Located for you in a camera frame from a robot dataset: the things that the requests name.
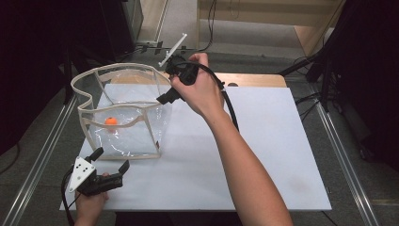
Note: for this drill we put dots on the small orange ball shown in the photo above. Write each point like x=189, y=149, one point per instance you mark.
x=111, y=121

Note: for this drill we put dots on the clear plastic bag beige trim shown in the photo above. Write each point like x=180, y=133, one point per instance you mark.
x=125, y=141

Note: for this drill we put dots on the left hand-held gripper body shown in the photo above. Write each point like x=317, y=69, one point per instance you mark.
x=94, y=182

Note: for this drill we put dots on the person's right hand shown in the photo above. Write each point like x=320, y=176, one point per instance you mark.
x=200, y=94

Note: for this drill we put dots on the person's dark clothing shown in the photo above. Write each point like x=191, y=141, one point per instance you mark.
x=175, y=219

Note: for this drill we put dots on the person's left hand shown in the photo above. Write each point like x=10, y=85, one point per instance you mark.
x=91, y=204

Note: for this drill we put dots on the aluminium floor rail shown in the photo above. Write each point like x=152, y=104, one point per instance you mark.
x=345, y=163
x=40, y=160

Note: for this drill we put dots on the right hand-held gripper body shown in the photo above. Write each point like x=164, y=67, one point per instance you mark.
x=185, y=72

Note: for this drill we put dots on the white table mat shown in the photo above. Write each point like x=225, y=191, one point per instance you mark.
x=266, y=141

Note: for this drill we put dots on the black metal stand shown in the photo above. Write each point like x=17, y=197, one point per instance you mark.
x=326, y=50

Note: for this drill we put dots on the dark glass-sided cabinet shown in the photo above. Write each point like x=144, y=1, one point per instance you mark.
x=122, y=28

